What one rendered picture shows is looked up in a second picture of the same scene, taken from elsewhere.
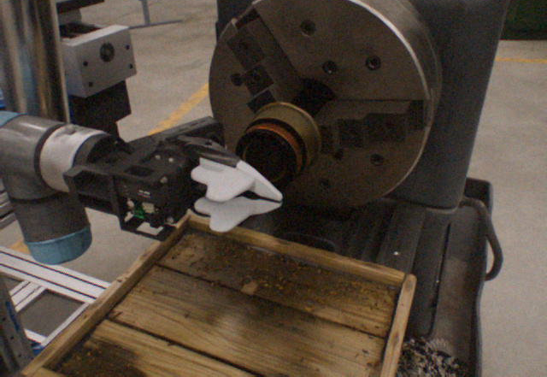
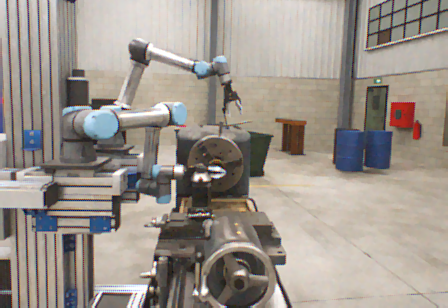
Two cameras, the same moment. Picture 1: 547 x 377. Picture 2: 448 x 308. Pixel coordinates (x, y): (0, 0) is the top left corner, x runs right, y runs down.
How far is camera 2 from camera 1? 1.40 m
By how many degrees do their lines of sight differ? 34
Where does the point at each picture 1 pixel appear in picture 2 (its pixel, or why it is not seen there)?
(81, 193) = (187, 174)
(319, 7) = (217, 140)
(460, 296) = not seen: hidden behind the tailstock
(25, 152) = (170, 169)
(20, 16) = (155, 145)
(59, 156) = (179, 169)
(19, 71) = (152, 157)
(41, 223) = (167, 189)
